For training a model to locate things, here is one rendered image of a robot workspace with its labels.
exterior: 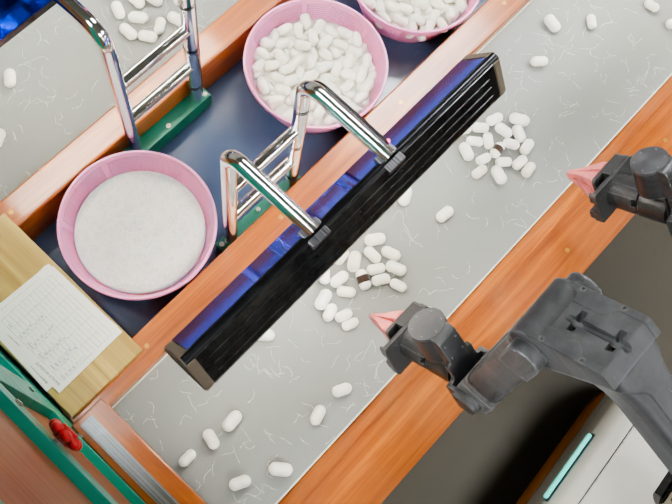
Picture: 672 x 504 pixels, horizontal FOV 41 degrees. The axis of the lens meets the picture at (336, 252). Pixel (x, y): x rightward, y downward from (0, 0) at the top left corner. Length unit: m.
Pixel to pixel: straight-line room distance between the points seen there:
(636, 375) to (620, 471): 1.23
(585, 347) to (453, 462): 1.43
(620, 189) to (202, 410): 0.76
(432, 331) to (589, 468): 0.90
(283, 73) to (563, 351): 0.96
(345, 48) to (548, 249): 0.53
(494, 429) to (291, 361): 0.93
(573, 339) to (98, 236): 0.94
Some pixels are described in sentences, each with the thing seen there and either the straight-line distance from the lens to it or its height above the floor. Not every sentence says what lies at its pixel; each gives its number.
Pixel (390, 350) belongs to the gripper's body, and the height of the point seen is 0.89.
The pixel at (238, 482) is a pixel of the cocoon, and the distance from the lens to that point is 1.46.
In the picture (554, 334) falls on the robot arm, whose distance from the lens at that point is 0.89.
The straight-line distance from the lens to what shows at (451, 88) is 1.29.
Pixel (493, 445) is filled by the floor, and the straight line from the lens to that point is 2.31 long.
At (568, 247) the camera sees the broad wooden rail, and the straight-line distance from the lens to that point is 1.62.
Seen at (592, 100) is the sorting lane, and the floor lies 0.74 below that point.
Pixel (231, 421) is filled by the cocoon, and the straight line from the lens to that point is 1.46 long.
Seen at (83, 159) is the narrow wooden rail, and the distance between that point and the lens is 1.59.
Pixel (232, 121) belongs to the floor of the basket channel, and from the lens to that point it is 1.70.
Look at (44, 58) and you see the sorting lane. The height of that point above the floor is 0.74.
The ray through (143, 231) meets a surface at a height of 0.73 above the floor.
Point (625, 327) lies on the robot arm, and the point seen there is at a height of 1.43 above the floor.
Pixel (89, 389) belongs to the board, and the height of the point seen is 0.78.
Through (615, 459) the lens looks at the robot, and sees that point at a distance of 2.11.
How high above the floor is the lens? 2.22
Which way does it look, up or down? 72 degrees down
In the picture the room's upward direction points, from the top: 20 degrees clockwise
